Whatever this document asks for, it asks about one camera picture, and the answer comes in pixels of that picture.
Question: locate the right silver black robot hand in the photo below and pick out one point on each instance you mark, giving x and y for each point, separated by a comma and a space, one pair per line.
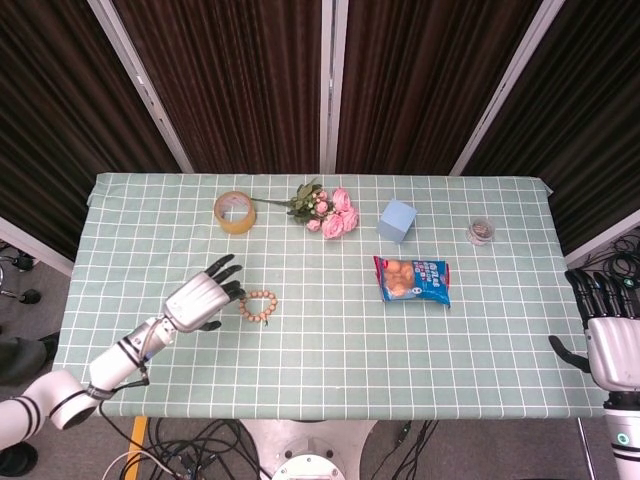
612, 350

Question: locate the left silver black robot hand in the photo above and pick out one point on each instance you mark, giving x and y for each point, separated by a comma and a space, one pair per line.
192, 302

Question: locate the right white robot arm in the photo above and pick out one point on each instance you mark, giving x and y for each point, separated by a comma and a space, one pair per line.
622, 440

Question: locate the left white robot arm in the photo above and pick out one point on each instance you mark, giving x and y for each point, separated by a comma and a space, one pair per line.
110, 365

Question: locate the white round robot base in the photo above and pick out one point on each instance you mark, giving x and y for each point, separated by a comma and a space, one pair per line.
310, 450

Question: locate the yellow packing tape roll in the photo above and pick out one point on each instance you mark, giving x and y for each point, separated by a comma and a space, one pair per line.
240, 226

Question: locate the green checkered tablecloth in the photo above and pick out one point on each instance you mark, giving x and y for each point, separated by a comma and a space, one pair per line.
325, 350

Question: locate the black office chair base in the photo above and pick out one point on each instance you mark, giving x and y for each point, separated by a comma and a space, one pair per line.
29, 297

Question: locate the pink artificial rose bouquet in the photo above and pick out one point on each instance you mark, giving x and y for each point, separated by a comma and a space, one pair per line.
342, 220

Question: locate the small clear round jar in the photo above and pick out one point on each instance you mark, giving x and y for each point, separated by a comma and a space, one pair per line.
481, 231

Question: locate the dark floor object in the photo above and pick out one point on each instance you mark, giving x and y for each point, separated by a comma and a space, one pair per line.
20, 360

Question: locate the blue snack bag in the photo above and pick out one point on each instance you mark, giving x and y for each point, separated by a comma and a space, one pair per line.
415, 282

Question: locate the light blue foam cube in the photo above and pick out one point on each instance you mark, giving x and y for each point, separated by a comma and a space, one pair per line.
397, 222

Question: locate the brown fabric partition panel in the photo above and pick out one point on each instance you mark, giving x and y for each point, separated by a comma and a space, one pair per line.
240, 75
50, 100
425, 75
600, 125

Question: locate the white partition bottom rail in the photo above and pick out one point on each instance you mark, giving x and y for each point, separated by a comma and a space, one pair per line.
605, 237
35, 245

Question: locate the white partition frame post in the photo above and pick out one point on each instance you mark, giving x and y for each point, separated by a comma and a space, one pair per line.
505, 85
142, 85
332, 85

